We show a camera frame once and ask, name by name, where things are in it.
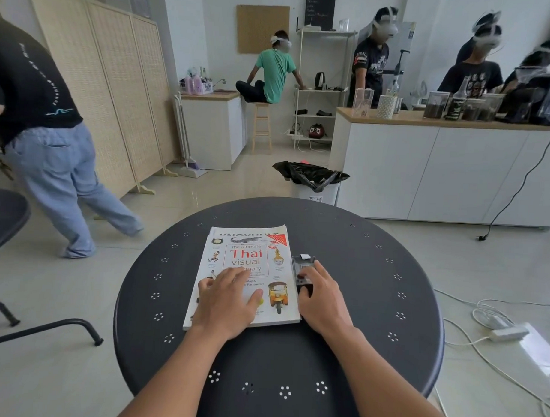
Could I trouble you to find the long white counter cabinet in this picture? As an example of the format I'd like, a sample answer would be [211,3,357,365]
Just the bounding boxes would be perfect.
[327,106,550,230]

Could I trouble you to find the pink bottles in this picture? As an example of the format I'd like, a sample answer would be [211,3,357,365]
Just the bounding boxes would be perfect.
[183,72,205,95]

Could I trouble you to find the white floor cable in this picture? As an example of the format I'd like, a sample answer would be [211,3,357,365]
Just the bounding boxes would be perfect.
[429,288,550,417]

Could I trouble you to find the cork board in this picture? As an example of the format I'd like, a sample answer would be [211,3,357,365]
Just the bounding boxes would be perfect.
[235,4,291,56]

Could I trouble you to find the person's left forearm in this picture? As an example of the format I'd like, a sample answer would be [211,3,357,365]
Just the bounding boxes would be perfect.
[114,322,240,417]

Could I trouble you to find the small wall frame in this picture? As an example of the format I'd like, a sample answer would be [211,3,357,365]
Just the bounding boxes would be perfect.
[127,0,153,20]

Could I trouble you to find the rattan folding screen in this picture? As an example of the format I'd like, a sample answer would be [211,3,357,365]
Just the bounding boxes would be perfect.
[16,0,184,201]

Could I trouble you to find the white metal shelf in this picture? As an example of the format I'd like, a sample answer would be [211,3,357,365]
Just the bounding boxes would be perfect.
[293,28,357,152]

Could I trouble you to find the clear plastic pitcher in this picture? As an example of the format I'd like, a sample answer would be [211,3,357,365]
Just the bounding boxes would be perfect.
[351,87,375,119]

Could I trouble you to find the white illustrated book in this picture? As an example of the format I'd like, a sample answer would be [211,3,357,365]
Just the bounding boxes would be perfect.
[182,232,305,336]

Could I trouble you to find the small white fan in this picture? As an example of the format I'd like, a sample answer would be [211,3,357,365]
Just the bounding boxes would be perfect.
[411,80,429,106]

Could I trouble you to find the black power cable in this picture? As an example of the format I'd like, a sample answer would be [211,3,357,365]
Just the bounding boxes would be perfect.
[477,123,550,245]

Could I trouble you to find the dark green label bottle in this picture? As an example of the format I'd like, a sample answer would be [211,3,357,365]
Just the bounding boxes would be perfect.
[444,76,469,122]

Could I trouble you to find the black tubular chair base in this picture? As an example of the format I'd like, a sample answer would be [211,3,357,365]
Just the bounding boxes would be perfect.
[0,300,106,352]

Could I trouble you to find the white patterned cup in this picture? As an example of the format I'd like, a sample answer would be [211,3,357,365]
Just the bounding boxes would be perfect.
[376,94,398,120]

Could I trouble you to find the round black metal table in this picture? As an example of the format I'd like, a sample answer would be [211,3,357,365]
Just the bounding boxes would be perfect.
[110,191,450,417]

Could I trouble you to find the person's right hand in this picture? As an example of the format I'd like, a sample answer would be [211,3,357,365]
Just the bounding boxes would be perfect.
[295,260,357,338]

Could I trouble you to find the white broom and dustpan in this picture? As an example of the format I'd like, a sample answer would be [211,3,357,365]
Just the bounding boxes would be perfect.
[170,92,211,180]

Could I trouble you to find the clear glass bottle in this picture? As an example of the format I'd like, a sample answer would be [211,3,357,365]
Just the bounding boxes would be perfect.
[386,74,401,114]

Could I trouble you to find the wooden stool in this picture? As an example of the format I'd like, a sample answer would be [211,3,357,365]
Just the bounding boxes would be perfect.
[251,101,275,155]

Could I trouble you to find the person's left hand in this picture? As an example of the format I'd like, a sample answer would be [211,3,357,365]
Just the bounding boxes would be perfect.
[190,265,266,344]

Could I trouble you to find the white bin black bag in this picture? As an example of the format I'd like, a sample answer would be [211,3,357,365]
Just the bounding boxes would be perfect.
[270,160,351,208]

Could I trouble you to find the small black device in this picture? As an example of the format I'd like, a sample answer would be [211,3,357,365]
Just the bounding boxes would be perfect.
[289,253,317,298]

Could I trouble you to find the small white sink cabinet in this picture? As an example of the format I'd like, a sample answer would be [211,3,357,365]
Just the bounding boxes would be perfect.
[177,89,249,172]

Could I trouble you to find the white power strip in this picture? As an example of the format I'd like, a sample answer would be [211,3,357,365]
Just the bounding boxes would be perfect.
[488,325,531,344]

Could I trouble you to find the black coffee grinder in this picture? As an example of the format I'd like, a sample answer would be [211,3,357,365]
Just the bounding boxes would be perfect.
[502,65,549,125]

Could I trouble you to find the person's right forearm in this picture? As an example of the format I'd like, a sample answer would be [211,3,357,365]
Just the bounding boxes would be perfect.
[319,324,465,417]

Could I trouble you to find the black chalkboard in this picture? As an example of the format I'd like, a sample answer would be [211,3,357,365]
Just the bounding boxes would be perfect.
[304,0,337,32]

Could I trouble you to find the round black side table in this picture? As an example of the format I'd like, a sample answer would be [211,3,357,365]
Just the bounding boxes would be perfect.
[0,188,33,259]

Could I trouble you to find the clear jar dark contents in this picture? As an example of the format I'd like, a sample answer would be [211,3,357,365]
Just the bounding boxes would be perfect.
[478,93,505,123]
[423,90,451,120]
[461,97,486,122]

